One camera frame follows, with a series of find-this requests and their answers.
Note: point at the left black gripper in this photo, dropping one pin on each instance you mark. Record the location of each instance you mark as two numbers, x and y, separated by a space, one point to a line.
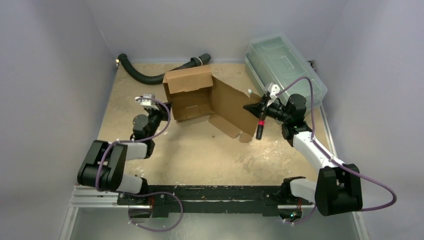
163 111

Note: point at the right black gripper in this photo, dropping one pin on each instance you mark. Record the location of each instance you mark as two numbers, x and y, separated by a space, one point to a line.
263 108

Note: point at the brown cardboard box sheet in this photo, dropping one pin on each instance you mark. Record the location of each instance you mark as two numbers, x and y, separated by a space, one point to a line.
195 92

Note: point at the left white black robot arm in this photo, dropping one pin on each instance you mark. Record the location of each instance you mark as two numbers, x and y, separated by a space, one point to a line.
103 166

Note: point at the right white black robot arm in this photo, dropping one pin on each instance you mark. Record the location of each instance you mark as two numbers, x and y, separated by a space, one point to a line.
337 189

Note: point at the black red marker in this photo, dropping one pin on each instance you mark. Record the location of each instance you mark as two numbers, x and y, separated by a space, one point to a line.
260 126

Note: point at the clear plastic storage bin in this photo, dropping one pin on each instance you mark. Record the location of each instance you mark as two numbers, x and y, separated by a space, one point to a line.
274 59

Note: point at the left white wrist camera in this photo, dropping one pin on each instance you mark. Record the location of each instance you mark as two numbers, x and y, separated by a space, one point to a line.
147 101

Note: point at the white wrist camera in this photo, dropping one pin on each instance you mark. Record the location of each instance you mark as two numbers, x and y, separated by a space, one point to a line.
271 93
147 101

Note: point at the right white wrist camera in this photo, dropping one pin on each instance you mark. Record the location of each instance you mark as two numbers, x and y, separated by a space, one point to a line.
271 93

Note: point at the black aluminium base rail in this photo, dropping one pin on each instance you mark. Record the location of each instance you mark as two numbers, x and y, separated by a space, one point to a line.
266 200

